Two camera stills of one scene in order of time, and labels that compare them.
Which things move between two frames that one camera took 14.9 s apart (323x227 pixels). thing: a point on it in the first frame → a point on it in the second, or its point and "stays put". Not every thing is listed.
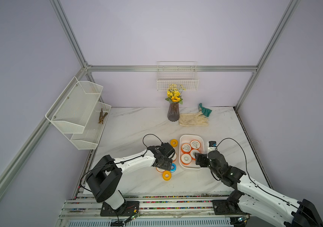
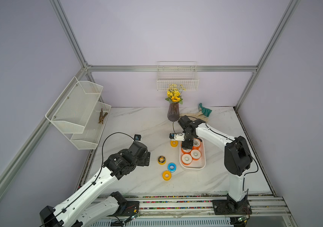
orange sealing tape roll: (192, 152) stays put
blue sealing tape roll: (174, 168) stays put
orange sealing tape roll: (186, 148) stays put
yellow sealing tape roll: (174, 143) stays put
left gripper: (167, 164) → (145, 160)
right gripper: (203, 156) → (187, 145)
